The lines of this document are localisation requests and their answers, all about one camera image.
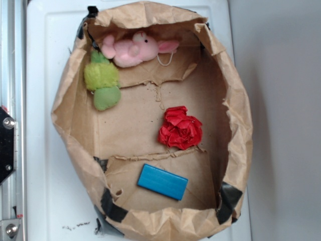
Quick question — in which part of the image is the pink plush bunny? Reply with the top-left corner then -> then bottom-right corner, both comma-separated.
101,31 -> 179,68

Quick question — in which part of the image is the brown paper bag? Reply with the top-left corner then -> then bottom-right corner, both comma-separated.
52,2 -> 253,240

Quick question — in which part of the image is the blue rectangular block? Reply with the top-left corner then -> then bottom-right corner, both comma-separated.
137,164 -> 188,201

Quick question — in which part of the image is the green plush toy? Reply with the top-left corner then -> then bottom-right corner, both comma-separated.
84,50 -> 121,111

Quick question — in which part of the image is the white tray base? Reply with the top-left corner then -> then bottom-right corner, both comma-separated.
24,0 -> 253,241

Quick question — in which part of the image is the aluminium frame rail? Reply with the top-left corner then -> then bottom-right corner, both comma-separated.
1,1 -> 27,240

